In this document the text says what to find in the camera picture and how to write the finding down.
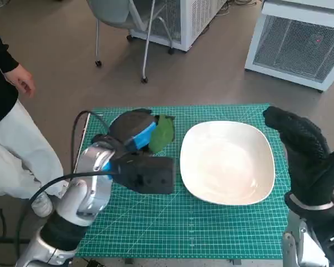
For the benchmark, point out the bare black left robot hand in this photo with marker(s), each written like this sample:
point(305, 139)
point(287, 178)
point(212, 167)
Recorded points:
point(133, 125)

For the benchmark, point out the person's hand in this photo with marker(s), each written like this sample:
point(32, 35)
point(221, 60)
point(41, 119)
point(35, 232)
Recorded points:
point(23, 80)

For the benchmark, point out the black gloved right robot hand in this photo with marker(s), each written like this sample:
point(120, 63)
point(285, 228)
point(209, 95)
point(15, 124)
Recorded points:
point(309, 155)

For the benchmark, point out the red toy grapes with leaf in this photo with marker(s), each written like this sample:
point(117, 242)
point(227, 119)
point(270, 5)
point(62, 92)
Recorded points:
point(161, 133)

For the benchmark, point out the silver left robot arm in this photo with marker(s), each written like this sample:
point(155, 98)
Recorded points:
point(92, 180)

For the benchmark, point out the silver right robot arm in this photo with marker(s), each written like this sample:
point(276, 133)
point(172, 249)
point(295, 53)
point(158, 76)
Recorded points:
point(297, 239)

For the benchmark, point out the white square plate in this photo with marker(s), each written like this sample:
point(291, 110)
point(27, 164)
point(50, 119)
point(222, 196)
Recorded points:
point(228, 161)

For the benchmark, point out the person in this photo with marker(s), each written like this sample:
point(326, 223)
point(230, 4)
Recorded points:
point(14, 144)

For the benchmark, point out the white cabinet with mesh panel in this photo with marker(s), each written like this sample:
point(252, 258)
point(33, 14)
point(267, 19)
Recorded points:
point(295, 47)

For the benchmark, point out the grey office chair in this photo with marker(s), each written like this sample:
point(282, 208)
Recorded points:
point(114, 14)

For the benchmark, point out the green cutting mat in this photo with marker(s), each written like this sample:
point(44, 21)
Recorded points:
point(183, 228)

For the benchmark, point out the white cabinet with glass door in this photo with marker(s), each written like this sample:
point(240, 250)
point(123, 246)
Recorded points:
point(195, 19)

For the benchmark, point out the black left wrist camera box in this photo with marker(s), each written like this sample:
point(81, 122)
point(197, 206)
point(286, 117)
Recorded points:
point(150, 175)

